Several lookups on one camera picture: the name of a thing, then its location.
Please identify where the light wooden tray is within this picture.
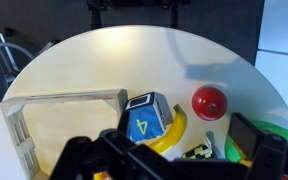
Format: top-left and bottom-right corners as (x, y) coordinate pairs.
(0, 88), (129, 180)

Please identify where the small black yellow checkered cube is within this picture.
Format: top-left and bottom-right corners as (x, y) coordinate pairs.
(181, 130), (216, 161)

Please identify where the small orange fruit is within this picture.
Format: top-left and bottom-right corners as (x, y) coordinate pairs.
(93, 171), (111, 180)

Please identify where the blue white carton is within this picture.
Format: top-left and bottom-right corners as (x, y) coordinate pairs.
(125, 92), (175, 145)

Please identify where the red apple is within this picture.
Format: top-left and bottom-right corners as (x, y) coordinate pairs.
(191, 86), (229, 122)

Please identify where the yellow banana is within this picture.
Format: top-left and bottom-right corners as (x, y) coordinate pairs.
(148, 103), (189, 155)

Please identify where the green plastic bowl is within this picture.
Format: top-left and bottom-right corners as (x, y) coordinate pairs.
(224, 119), (288, 165)

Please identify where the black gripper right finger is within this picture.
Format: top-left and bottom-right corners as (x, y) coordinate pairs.
(228, 112), (267, 162)

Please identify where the black perforated mounting board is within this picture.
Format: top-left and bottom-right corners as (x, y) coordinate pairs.
(86, 0), (192, 8)

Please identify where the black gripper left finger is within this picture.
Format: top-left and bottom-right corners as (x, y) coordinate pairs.
(117, 110), (132, 135)

